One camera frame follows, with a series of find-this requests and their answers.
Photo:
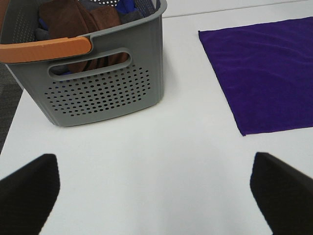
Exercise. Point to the orange basket handle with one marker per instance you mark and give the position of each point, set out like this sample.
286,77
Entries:
44,50

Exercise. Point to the brown towel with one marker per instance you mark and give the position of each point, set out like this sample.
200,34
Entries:
71,18

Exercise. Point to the grey perforated laundry basket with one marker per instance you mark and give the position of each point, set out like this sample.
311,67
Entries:
92,95

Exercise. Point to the blue towel in basket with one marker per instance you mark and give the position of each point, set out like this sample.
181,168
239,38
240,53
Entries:
125,6

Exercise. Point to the purple towel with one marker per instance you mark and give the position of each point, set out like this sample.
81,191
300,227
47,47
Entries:
265,71

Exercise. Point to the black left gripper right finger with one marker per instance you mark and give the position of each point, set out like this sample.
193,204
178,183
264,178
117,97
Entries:
283,194

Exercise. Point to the grey towel in basket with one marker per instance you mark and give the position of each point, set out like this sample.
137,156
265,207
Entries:
130,17

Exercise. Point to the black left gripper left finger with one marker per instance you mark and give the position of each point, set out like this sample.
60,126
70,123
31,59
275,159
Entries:
28,195

